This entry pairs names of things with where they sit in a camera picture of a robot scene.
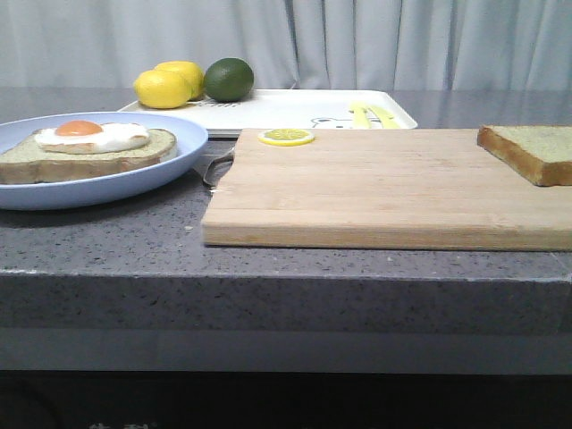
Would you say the fried egg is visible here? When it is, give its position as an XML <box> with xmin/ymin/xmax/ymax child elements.
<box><xmin>35</xmin><ymin>120</ymin><xmax>150</xmax><ymax>155</ymax></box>

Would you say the white bear-print tray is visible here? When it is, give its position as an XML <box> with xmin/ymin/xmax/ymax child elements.
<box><xmin>122</xmin><ymin>89</ymin><xmax>417</xmax><ymax>139</ymax></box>

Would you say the metal cutting board handle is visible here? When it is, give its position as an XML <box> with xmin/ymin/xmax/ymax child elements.
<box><xmin>201</xmin><ymin>148</ymin><xmax>235</xmax><ymax>189</ymax></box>

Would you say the front yellow lemon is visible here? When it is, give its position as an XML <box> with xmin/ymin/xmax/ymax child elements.
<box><xmin>133</xmin><ymin>70</ymin><xmax>193</xmax><ymax>109</ymax></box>

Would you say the yellow lemon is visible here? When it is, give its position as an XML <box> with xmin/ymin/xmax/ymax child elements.
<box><xmin>155</xmin><ymin>61</ymin><xmax>204</xmax><ymax>101</ymax></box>
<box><xmin>133</xmin><ymin>70</ymin><xmax>193</xmax><ymax>109</ymax></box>

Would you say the white curtain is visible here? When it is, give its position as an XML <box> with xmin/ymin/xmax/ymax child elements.
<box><xmin>1</xmin><ymin>1</ymin><xmax>571</xmax><ymax>91</ymax></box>

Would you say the light blue round plate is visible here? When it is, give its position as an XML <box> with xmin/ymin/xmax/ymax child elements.
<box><xmin>1</xmin><ymin>112</ymin><xmax>208</xmax><ymax>210</ymax></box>

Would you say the green lime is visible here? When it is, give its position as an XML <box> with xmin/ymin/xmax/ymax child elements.
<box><xmin>204</xmin><ymin>57</ymin><xmax>255</xmax><ymax>102</ymax></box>

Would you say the lemon slice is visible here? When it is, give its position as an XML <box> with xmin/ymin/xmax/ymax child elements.
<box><xmin>257</xmin><ymin>129</ymin><xmax>315</xmax><ymax>147</ymax></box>

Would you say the wooden cutting board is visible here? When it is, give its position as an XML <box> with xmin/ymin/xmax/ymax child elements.
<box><xmin>201</xmin><ymin>129</ymin><xmax>571</xmax><ymax>251</ymax></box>

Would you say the bread slice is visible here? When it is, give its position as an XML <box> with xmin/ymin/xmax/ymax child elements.
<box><xmin>477</xmin><ymin>125</ymin><xmax>571</xmax><ymax>187</ymax></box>
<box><xmin>1</xmin><ymin>129</ymin><xmax>178</xmax><ymax>184</ymax></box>

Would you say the rear yellow lemon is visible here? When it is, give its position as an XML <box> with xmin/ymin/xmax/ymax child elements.
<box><xmin>155</xmin><ymin>61</ymin><xmax>204</xmax><ymax>101</ymax></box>

